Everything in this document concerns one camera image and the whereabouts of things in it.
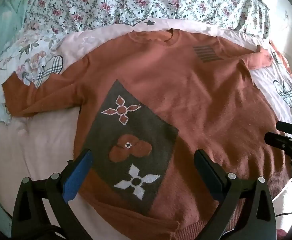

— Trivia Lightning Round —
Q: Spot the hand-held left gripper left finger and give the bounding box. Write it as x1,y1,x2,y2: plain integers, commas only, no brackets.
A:
11,149,94,240

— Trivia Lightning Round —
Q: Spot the white floral quilt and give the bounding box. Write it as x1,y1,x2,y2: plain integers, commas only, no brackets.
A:
24,0,271,39

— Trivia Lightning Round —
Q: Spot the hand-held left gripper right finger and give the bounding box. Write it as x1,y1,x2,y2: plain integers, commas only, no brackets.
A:
194,149,277,240

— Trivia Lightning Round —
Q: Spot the pink printed bedsheet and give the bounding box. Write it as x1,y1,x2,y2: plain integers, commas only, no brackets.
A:
0,19,292,240

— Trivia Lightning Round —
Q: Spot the teal floral bedsheet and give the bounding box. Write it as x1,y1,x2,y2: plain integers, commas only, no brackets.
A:
0,0,67,140

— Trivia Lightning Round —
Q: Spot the orange knit sweater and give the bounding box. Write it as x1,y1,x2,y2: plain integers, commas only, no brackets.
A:
2,29,292,240

